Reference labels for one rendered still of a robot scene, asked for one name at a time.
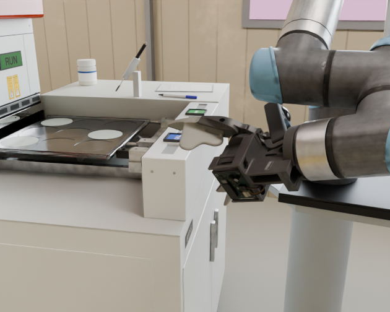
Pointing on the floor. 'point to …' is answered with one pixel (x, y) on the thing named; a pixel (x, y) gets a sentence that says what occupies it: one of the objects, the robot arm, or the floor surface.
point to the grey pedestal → (319, 256)
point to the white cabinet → (110, 264)
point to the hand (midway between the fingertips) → (194, 156)
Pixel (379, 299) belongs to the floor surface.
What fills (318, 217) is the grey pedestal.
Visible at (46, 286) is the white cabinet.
